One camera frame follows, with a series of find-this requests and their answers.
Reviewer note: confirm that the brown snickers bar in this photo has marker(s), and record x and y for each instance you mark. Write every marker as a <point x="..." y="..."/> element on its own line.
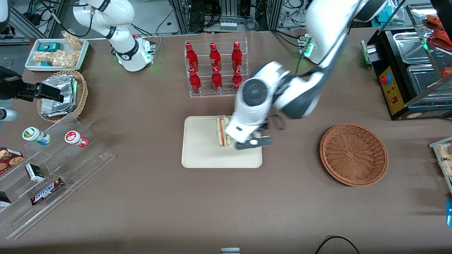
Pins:
<point x="47" y="191"/>

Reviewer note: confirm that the blue plastic object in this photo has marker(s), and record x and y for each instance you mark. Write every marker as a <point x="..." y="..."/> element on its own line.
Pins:
<point x="449" y="212"/>

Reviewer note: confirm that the clear acrylic stepped shelf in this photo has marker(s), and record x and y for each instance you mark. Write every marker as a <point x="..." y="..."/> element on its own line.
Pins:
<point x="91" y="155"/>

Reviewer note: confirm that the small teal snack box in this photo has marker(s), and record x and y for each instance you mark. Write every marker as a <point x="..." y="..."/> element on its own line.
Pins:
<point x="46" y="64"/>

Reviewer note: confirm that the small black white box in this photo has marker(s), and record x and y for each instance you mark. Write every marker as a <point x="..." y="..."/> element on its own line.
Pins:
<point x="34" y="172"/>

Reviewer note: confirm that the tan wicker basket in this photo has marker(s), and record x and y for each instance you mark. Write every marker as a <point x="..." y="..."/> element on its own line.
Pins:
<point x="82" y="95"/>

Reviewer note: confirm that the clear fried snack container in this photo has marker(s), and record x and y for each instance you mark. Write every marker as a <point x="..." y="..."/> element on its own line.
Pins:
<point x="445" y="158"/>

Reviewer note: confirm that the clear acrylic bottle rack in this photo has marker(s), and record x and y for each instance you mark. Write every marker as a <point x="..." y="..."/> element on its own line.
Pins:
<point x="205" y="93"/>

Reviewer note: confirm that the white terminal block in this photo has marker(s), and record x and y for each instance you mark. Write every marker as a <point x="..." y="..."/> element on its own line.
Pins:
<point x="228" y="26"/>

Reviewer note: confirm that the red soda bottle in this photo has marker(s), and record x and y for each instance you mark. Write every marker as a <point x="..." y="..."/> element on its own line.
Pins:
<point x="195" y="83"/>
<point x="191" y="58"/>
<point x="237" y="56"/>
<point x="215" y="58"/>
<point x="236" y="80"/>
<point x="216" y="81"/>

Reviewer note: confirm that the black food warmer appliance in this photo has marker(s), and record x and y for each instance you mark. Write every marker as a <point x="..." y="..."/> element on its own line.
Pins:
<point x="383" y="53"/>

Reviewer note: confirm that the white rectangular snack tray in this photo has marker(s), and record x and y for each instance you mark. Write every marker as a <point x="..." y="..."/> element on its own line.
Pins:
<point x="31" y="63"/>

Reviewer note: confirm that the triangular sandwich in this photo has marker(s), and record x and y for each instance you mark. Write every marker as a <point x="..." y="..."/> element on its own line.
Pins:
<point x="222" y="132"/>

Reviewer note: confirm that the steel food pan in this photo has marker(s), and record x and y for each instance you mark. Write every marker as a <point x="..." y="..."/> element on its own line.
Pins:
<point x="409" y="47"/>
<point x="423" y="81"/>

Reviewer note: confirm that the red cap yogurt bottle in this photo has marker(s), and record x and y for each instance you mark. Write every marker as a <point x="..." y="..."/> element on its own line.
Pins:
<point x="75" y="138"/>

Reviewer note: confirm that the red cookie box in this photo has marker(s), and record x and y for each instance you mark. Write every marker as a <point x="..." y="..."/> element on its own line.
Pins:
<point x="9" y="159"/>

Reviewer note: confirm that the silver foil packet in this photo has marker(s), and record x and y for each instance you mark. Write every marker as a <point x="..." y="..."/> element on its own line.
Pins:
<point x="67" y="88"/>

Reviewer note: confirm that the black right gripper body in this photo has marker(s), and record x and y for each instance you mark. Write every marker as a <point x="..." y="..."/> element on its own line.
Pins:
<point x="10" y="87"/>

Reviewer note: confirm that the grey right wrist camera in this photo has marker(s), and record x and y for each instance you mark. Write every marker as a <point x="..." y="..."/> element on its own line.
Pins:
<point x="7" y="114"/>

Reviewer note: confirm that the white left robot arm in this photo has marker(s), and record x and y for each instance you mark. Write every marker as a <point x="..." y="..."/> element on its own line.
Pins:
<point x="328" y="24"/>

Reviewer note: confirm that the brown wicker basket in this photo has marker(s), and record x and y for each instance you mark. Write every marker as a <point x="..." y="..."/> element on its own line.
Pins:
<point x="353" y="155"/>

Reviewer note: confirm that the green cap yogurt bottle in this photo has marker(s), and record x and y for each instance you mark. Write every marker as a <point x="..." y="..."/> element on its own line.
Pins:
<point x="34" y="135"/>

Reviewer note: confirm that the teal cloth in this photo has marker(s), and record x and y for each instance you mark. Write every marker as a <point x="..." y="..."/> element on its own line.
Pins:
<point x="387" y="10"/>

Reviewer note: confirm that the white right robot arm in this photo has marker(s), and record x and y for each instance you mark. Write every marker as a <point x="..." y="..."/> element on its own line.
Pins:
<point x="120" y="14"/>

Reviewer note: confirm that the clear peanut snack bag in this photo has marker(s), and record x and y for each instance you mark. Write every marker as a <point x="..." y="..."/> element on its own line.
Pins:
<point x="65" y="58"/>
<point x="73" y="40"/>
<point x="43" y="56"/>

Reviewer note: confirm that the beige plastic tray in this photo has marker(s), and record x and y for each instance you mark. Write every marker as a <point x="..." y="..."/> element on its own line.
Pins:
<point x="201" y="148"/>

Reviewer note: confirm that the red emergency stop button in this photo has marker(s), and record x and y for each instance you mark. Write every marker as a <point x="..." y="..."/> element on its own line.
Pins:
<point x="386" y="78"/>

